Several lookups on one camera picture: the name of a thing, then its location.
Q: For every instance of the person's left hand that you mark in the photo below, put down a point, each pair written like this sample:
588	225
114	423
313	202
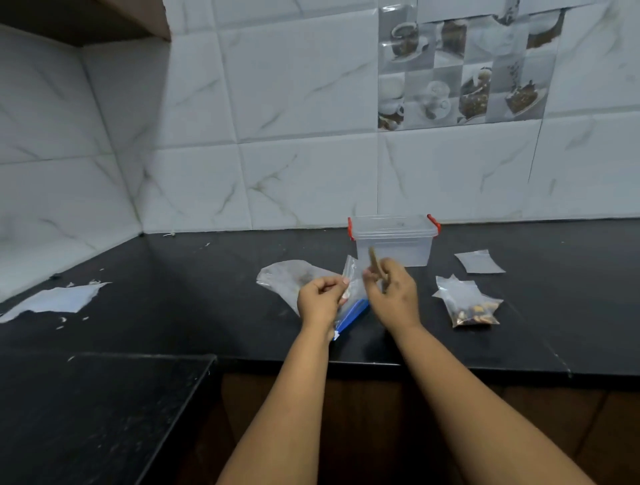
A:
316	302

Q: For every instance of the person's right hand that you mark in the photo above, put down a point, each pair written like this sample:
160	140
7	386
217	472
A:
397	297

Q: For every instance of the person's right fingers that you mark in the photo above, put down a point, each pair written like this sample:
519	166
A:
382	275

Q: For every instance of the person's left thumb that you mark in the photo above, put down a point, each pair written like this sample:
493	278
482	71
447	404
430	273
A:
339	289

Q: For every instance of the brown cinnamon stick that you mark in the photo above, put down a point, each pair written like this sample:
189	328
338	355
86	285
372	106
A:
376	265

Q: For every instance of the clear zip bag blue seal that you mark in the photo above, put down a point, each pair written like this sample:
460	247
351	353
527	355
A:
352	300

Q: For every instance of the person's left forearm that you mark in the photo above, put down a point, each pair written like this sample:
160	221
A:
285	407

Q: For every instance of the person's right forearm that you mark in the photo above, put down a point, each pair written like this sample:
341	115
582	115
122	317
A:
480	409

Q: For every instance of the clear plastic box red latches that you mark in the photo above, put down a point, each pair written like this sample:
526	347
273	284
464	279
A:
395	240

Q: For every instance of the crumpled clear plastic bag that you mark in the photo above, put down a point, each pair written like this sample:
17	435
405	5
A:
292	281

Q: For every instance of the clear bag of mixed spices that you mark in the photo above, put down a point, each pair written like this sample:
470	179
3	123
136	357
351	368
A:
469	302

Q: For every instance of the small flat clear plastic bag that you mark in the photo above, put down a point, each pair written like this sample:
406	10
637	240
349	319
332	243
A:
479	262

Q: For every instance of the brown wooden base cabinet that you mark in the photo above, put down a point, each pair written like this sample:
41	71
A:
380	429

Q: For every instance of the torn white paper sheet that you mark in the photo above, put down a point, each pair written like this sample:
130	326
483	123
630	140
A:
52	300

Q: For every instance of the brown wooden wall cabinet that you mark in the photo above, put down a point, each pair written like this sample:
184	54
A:
80	20

